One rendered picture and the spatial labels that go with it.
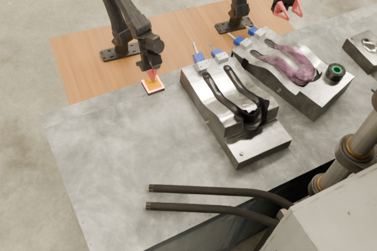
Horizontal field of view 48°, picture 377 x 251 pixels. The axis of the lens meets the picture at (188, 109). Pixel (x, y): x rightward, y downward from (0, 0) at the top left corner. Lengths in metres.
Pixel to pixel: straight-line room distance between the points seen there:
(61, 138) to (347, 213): 1.18
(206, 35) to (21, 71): 1.47
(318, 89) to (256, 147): 0.40
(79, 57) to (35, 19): 1.47
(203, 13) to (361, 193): 1.50
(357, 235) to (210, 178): 0.83
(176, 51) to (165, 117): 0.40
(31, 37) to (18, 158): 1.02
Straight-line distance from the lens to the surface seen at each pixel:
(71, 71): 1.99
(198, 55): 1.85
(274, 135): 1.76
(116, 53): 2.02
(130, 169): 1.68
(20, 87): 3.04
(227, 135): 1.70
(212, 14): 2.28
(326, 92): 1.91
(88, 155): 1.72
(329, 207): 0.96
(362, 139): 1.23
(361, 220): 0.98
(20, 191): 2.62
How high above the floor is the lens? 2.28
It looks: 54 degrees down
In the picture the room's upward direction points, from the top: 8 degrees clockwise
